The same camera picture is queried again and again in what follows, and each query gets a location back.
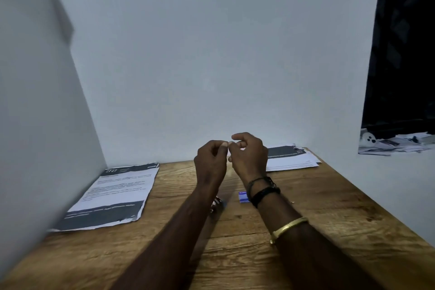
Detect gold bangle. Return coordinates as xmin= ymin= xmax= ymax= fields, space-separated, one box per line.
xmin=269 ymin=217 xmax=309 ymax=246

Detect wooden table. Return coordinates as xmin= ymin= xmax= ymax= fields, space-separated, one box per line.
xmin=0 ymin=149 xmax=435 ymax=290

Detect thin black thread bracelet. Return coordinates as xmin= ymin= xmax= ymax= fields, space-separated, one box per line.
xmin=246 ymin=176 xmax=276 ymax=198

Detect silver blue stapler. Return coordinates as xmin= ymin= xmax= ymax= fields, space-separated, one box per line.
xmin=210 ymin=197 xmax=225 ymax=214

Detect papers on window sill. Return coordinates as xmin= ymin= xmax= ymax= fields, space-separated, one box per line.
xmin=358 ymin=128 xmax=401 ymax=156

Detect stack of printed papers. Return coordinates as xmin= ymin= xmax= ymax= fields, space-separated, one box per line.
xmin=47 ymin=163 xmax=160 ymax=232

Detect person's left forearm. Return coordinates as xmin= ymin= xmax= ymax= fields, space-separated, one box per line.
xmin=110 ymin=188 xmax=222 ymax=290

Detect person's left hand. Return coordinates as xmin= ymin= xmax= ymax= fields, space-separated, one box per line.
xmin=193 ymin=140 xmax=229 ymax=192

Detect black band bracelet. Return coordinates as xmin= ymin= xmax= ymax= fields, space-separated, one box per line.
xmin=250 ymin=186 xmax=281 ymax=209

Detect dark window with grille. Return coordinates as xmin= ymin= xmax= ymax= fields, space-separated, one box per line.
xmin=361 ymin=0 xmax=435 ymax=139

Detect person's right hand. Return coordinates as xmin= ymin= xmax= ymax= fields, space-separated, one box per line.
xmin=227 ymin=132 xmax=269 ymax=185

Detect person's right forearm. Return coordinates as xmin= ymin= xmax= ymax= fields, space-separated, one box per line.
xmin=250 ymin=181 xmax=385 ymax=290

